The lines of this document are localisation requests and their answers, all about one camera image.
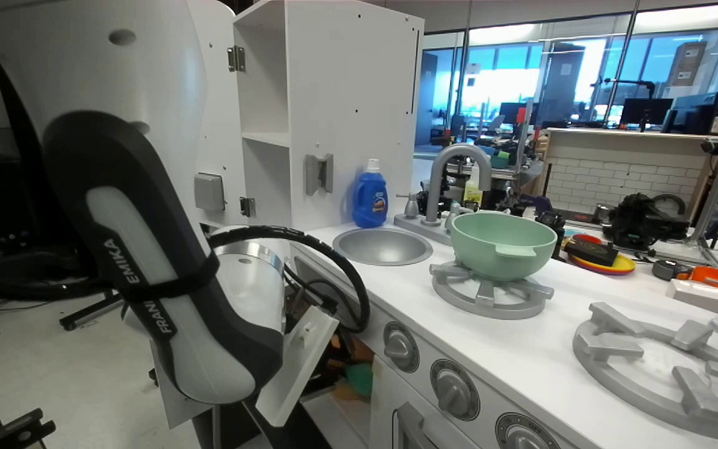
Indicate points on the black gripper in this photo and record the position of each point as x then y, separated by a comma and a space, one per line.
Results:
344, 364

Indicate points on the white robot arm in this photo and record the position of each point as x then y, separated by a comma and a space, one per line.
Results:
112, 98

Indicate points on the silver toy sink basin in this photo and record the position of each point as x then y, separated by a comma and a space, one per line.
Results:
382, 249

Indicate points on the grey burner grate under bowl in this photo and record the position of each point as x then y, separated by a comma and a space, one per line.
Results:
490, 299

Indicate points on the white tall cabinet door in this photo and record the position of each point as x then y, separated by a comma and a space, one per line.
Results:
217, 180

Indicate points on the grey left stove knob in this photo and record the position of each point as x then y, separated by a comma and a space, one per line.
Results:
399, 349

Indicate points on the grey stove knob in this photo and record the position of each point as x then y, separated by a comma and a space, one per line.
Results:
455, 391
522, 433
399, 349

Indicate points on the white toy kitchen unit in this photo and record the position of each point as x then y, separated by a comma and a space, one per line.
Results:
554, 357

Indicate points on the grey middle stove knob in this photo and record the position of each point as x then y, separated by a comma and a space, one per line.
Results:
455, 391

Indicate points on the blue soap bottle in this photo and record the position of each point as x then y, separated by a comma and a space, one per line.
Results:
370, 200

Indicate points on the mint green bowl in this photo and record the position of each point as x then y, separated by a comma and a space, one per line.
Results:
501, 249

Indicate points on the grey right stove knob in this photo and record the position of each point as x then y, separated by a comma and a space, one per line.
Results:
522, 433

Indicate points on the grey toy faucet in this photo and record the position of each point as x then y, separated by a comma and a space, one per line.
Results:
441, 196

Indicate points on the yellow plate with items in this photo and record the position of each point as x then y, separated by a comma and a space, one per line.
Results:
597, 256

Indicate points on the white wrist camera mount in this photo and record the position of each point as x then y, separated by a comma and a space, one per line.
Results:
300, 357

